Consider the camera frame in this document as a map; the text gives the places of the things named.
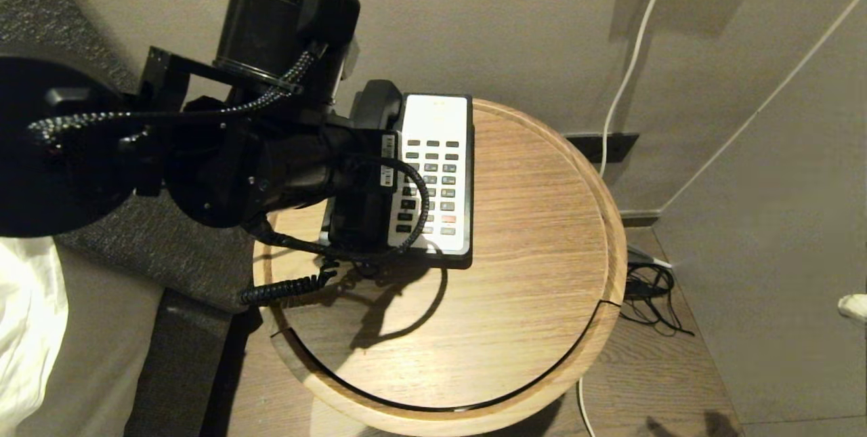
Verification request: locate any white power cable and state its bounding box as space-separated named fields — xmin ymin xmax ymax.
xmin=577 ymin=0 xmax=668 ymax=437

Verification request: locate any black white keypad phone base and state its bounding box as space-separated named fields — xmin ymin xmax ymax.
xmin=318 ymin=93 xmax=473 ymax=270

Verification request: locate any black telephone handset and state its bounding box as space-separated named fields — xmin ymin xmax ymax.
xmin=328 ymin=80 xmax=405 ymax=255

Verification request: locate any black power adapter with cables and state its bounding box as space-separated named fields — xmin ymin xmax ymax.
xmin=620 ymin=264 xmax=695 ymax=339

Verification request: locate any dark grey fabric headboard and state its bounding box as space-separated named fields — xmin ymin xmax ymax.
xmin=0 ymin=0 xmax=262 ymax=437

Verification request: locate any braided left arm cable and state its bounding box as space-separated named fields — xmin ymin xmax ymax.
xmin=27 ymin=49 xmax=320 ymax=148

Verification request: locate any black phone cord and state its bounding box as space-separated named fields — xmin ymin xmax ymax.
xmin=240 ymin=257 xmax=366 ymax=307

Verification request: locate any small black wall socket plate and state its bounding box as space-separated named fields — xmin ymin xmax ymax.
xmin=564 ymin=133 xmax=639 ymax=165

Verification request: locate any transparent umbrella white tip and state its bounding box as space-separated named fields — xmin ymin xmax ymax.
xmin=627 ymin=245 xmax=673 ymax=270

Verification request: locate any round wooden side table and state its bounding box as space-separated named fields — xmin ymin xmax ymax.
xmin=254 ymin=98 xmax=627 ymax=436

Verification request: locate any black looped left gripper cable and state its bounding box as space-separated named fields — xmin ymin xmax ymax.
xmin=244 ymin=156 xmax=432 ymax=265

